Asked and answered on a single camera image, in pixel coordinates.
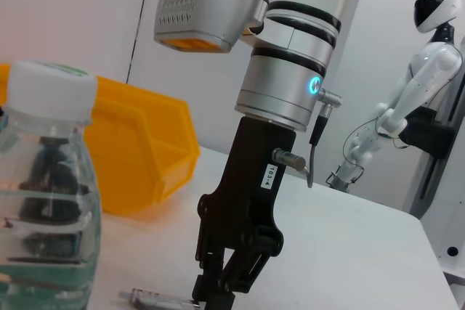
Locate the black box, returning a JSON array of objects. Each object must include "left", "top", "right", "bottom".
[{"left": 397, "top": 106, "right": 456, "bottom": 159}]

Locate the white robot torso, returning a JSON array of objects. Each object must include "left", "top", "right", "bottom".
[{"left": 394, "top": 21, "right": 464, "bottom": 117}]

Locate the grey robot stand column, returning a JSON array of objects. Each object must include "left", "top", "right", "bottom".
[{"left": 408, "top": 36, "right": 465, "bottom": 285}]

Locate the white black robot head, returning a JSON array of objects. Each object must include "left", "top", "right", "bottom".
[{"left": 413, "top": 0, "right": 463, "bottom": 34}]

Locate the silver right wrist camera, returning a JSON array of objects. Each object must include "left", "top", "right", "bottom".
[{"left": 152, "top": 0, "right": 272, "bottom": 54}]

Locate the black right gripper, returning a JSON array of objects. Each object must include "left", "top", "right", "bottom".
[{"left": 191, "top": 115, "right": 297, "bottom": 310}]

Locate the clear green-label water bottle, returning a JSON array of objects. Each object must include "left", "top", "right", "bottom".
[{"left": 0, "top": 59, "right": 103, "bottom": 310}]

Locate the yellow plastic bin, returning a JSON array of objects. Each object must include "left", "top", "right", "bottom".
[{"left": 0, "top": 63, "right": 202, "bottom": 216}]

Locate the white grey ballpoint pen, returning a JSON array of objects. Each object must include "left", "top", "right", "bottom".
[{"left": 118, "top": 287, "right": 207, "bottom": 310}]

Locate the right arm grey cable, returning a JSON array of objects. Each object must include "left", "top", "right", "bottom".
[{"left": 272, "top": 86, "right": 344, "bottom": 189}]

